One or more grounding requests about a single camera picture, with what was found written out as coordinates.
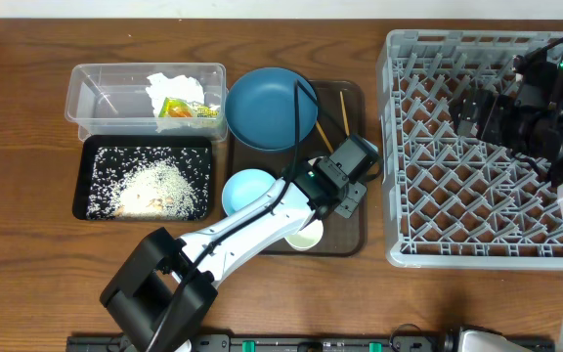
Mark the dark blue plate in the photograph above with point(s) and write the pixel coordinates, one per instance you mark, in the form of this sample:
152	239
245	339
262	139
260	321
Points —
270	108

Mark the white napkin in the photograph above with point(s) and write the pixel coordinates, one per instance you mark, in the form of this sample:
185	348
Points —
181	87

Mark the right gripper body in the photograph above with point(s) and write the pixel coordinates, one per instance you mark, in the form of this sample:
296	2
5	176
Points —
498	123

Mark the grey dishwasher rack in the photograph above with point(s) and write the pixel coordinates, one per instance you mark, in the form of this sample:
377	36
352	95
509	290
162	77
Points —
452	201

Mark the black tray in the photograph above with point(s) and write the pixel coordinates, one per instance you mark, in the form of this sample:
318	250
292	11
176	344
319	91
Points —
92	144

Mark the wooden chopstick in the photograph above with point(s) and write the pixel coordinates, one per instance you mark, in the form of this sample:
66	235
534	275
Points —
324	137
344	114

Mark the green snack wrapper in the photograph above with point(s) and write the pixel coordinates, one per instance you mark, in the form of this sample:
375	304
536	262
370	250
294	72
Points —
177	108

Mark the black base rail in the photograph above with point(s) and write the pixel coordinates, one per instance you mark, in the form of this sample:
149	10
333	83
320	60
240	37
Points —
225	343

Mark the wooden chopstick right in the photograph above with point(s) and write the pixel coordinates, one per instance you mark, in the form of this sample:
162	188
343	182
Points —
344	114

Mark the brown serving tray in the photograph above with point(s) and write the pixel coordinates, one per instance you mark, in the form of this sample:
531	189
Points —
342	237

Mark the light blue bowl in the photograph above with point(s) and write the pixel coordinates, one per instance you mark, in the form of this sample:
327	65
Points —
244	188

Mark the white pink bowl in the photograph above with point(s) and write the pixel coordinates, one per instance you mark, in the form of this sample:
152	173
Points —
319	163

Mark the clear plastic bin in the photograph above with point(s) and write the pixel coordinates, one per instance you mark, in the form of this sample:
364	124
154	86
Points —
111	99

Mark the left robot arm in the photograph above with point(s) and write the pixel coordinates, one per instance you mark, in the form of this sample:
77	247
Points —
162	292

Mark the wooden chopstick left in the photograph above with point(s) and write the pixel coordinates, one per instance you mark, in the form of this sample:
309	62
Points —
324	137

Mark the small white cup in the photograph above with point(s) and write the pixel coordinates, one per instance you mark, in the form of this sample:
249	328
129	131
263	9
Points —
308	237

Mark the rice food waste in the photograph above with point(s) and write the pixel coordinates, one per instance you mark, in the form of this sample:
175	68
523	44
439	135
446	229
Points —
149	183

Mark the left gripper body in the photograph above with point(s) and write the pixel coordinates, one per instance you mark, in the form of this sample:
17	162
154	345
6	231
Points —
352	199

